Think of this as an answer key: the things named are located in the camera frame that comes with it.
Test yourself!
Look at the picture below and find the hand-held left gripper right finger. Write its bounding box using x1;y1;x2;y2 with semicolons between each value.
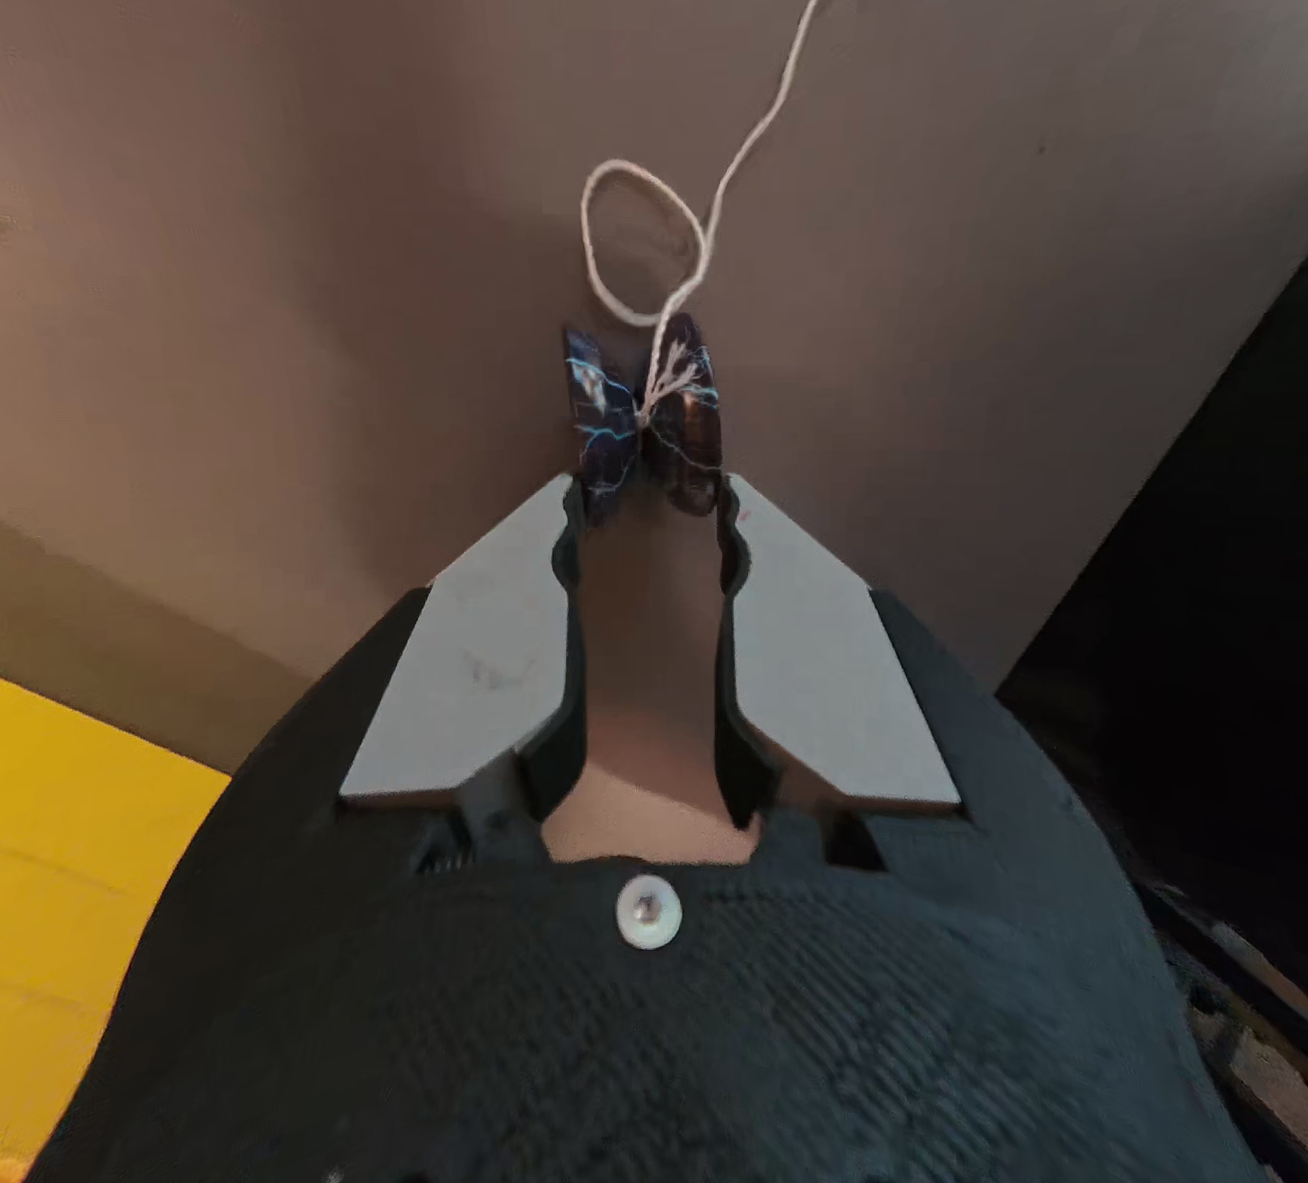
712;474;965;831

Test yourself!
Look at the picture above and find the dark marbled yoyo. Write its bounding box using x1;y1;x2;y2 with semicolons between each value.
562;312;725;529

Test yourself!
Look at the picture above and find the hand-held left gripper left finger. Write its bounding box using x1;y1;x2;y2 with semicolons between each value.
340;474;592;823

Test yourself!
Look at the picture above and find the yellow board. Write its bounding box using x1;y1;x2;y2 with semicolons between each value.
0;678;235;1166

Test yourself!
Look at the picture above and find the white yoyo string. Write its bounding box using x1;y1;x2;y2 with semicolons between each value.
581;0;900;420

